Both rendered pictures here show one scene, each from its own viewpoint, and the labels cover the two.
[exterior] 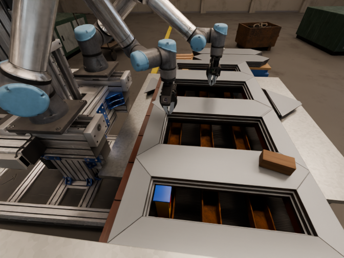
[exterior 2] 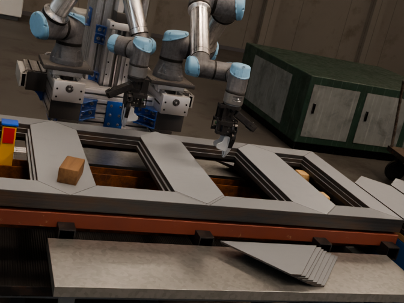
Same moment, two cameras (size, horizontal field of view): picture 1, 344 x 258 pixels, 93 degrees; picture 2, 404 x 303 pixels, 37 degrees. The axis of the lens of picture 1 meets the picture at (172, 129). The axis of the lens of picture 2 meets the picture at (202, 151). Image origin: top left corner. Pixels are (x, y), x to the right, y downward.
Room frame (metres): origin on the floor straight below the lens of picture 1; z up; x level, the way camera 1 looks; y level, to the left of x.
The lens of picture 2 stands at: (-0.11, -2.18, 1.59)
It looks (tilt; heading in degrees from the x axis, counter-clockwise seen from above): 17 degrees down; 61
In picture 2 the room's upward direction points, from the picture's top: 13 degrees clockwise
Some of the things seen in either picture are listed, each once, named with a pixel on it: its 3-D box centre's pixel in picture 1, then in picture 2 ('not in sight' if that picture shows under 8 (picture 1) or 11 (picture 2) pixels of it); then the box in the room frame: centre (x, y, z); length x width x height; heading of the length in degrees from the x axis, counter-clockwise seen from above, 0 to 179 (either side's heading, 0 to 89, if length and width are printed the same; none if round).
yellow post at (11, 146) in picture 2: (164, 206); (6, 149); (0.28, 0.04, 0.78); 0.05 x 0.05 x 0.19; 83
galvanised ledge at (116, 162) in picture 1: (144, 108); (181, 168); (1.12, 0.23, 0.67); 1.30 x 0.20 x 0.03; 173
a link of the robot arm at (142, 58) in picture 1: (144, 58); (124, 45); (0.69, 0.11, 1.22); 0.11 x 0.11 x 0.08; 31
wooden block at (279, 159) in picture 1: (276, 162); (71, 170); (0.40, -0.43, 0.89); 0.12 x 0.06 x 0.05; 65
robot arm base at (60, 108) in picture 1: (43, 103); (67, 52); (0.58, 0.53, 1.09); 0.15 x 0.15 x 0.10
